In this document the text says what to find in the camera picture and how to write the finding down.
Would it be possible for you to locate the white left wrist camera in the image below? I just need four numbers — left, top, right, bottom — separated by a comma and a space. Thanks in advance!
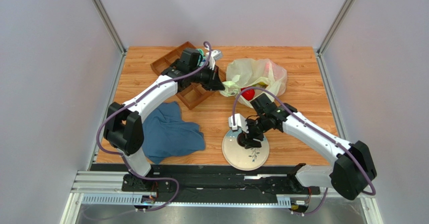
210, 50, 223, 61

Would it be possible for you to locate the red fake pomegranate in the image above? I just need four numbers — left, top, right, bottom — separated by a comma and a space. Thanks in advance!
241, 87, 255, 101

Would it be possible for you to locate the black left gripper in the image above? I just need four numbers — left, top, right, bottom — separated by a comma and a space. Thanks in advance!
188, 63, 225, 92

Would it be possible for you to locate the brown wooden divided tray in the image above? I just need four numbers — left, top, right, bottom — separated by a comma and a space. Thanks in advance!
151, 42, 226, 110

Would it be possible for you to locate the teal rolled sock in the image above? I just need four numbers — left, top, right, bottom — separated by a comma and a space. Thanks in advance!
197, 48, 205, 65

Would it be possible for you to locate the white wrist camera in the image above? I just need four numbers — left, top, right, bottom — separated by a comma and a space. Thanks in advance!
210, 50, 223, 61
228, 113, 249, 133

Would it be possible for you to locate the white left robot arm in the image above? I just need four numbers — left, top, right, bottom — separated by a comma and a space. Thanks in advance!
96, 46, 224, 181

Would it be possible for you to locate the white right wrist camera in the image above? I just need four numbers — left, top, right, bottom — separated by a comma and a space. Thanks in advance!
228, 113, 249, 133

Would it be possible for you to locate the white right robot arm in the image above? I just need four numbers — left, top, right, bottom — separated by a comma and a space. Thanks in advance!
228, 93, 377, 200

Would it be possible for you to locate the dark purple fake fruit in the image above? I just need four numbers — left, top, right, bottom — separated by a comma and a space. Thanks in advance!
237, 133, 245, 147

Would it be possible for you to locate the blue crumpled cloth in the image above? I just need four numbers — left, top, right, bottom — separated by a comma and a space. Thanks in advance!
142, 101, 206, 164

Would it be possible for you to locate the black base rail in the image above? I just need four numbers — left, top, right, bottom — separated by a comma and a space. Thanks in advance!
90, 164, 328, 214

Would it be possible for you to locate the beige and blue plate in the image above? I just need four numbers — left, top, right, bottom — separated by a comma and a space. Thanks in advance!
222, 130, 270, 171

